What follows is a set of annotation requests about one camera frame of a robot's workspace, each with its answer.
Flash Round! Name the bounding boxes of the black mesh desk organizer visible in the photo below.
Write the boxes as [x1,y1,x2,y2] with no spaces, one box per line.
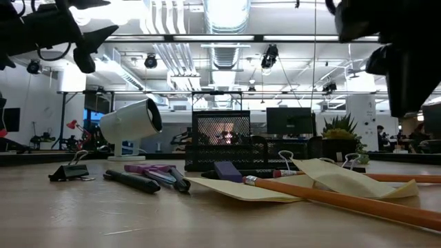
[184,110,324,172]

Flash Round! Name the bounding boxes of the dark wall screen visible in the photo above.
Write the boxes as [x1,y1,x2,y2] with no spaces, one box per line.
[2,107,21,133]

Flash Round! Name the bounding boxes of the black aluminium table frame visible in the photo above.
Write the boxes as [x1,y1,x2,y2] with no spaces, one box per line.
[0,150,441,167]

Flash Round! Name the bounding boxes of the purple eraser block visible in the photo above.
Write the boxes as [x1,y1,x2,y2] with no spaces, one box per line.
[213,161,244,183]

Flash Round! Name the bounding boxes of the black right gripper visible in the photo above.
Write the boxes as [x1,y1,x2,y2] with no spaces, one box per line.
[336,0,441,75]

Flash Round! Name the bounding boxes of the black hanging box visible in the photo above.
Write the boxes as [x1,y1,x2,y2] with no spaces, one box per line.
[83,90,114,115]

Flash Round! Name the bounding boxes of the yellow sticky sheet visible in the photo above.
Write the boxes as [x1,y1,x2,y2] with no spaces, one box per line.
[291,158,420,200]

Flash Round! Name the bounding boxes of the yellow sticky note pad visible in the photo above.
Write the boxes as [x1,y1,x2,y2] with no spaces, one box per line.
[185,174,314,203]

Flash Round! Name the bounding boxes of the white spotlight lamp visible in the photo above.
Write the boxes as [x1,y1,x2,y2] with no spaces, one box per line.
[99,98,163,162]

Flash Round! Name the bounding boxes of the purple handled scissors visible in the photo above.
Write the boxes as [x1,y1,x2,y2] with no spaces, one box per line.
[123,163,177,186]

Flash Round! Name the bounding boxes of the red desk lamp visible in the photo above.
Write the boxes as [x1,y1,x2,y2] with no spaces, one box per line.
[66,119,93,151]

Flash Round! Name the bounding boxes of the person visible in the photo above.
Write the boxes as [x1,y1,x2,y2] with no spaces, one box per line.
[408,123,431,154]
[376,125,390,152]

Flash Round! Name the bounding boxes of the black binder clip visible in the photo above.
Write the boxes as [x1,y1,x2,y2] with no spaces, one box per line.
[318,153,367,174]
[277,149,294,172]
[48,149,96,183]

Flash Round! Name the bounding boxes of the silver ventilation duct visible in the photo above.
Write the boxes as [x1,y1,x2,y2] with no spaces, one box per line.
[202,0,252,70]

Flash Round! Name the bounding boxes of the orange pencil with eraser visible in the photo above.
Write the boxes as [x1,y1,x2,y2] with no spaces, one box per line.
[272,169,441,184]
[242,175,441,232]

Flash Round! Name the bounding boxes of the potted green succulent plant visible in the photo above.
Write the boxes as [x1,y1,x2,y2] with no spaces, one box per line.
[321,112,370,165]

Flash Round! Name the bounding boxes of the black overhead rig bar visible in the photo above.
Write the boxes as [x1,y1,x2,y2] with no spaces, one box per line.
[105,33,380,44]

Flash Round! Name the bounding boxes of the black pen with clip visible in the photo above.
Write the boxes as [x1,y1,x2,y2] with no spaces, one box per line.
[102,169,162,194]

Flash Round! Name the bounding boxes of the dark grey pen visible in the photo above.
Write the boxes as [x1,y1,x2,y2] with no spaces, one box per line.
[167,166,192,194]

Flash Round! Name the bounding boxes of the black computer monitor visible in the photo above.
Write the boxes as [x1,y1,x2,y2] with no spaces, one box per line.
[422,102,441,139]
[266,107,317,136]

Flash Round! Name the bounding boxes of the black marker pen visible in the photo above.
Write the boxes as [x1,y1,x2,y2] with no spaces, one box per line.
[201,168,276,179]

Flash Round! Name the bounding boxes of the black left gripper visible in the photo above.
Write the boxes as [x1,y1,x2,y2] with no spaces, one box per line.
[6,3,120,74]

